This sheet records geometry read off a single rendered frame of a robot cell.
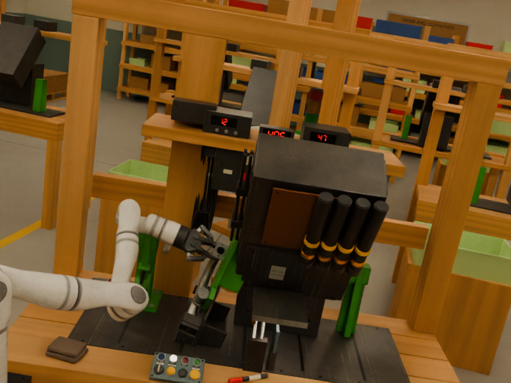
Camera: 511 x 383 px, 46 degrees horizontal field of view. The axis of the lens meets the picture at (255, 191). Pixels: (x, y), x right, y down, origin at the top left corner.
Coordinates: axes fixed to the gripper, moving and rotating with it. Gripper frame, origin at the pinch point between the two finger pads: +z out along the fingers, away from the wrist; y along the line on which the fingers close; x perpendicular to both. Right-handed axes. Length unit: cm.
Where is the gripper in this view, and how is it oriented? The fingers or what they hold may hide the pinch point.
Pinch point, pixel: (216, 251)
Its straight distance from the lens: 198.9
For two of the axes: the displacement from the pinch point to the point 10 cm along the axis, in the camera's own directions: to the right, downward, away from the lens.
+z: 9.1, 4.0, 1.0
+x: -2.8, 4.2, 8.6
